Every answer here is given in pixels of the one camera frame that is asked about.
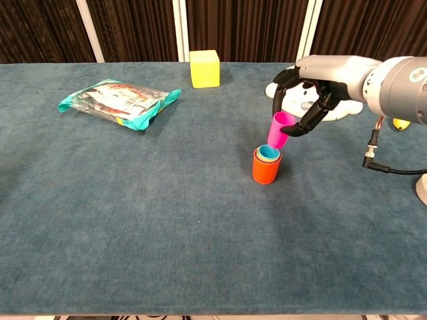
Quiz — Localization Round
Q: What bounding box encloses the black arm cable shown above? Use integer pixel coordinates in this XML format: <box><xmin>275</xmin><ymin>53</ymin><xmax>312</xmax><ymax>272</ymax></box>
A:
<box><xmin>362</xmin><ymin>116</ymin><xmax>427</xmax><ymax>175</ymax></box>

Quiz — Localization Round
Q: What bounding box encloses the white partition post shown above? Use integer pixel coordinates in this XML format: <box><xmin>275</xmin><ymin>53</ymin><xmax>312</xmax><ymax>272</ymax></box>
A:
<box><xmin>75</xmin><ymin>0</ymin><xmax>106</xmax><ymax>63</ymax></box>
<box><xmin>296</xmin><ymin>0</ymin><xmax>324</xmax><ymax>60</ymax></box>
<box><xmin>172</xmin><ymin>0</ymin><xmax>190</xmax><ymax>63</ymax></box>

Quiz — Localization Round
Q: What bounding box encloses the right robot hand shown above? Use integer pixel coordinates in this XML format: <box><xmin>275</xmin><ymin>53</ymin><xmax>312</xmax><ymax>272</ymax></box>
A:
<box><xmin>272</xmin><ymin>55</ymin><xmax>381</xmax><ymax>137</ymax></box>

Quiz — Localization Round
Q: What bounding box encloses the white bear-shaped plate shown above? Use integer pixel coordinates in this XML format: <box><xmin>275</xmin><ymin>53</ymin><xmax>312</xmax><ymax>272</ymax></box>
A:
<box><xmin>265</xmin><ymin>81</ymin><xmax>364</xmax><ymax>123</ymax></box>

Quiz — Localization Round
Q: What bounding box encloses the teal snack bag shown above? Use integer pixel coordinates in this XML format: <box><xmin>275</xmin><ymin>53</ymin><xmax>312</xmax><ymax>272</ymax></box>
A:
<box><xmin>57</xmin><ymin>79</ymin><xmax>182</xmax><ymax>131</ymax></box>

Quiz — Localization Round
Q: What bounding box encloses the blue plastic cup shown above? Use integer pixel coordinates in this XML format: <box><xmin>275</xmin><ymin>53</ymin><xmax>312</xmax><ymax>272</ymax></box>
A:
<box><xmin>258</xmin><ymin>144</ymin><xmax>280</xmax><ymax>160</ymax></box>

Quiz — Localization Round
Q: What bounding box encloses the yellow foam cube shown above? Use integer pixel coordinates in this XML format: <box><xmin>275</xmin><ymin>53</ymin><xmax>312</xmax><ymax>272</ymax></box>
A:
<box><xmin>189</xmin><ymin>49</ymin><xmax>221</xmax><ymax>89</ymax></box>

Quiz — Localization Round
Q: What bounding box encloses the teal table cloth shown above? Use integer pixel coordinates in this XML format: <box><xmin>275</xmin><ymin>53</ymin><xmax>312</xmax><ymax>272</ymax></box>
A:
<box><xmin>0</xmin><ymin>61</ymin><xmax>427</xmax><ymax>316</ymax></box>

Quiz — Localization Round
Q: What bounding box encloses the pink plastic cup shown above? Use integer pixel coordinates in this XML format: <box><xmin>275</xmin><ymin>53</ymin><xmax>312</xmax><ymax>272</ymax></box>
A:
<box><xmin>267</xmin><ymin>111</ymin><xmax>297</xmax><ymax>150</ymax></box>

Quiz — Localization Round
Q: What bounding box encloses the yellow plastic cup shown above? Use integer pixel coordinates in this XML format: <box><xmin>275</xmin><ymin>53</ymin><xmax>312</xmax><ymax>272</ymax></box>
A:
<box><xmin>254</xmin><ymin>145</ymin><xmax>282</xmax><ymax>164</ymax></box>

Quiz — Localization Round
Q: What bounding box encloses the orange plastic cup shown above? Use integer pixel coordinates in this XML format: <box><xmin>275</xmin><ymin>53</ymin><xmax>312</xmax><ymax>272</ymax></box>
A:
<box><xmin>252</xmin><ymin>145</ymin><xmax>283</xmax><ymax>184</ymax></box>

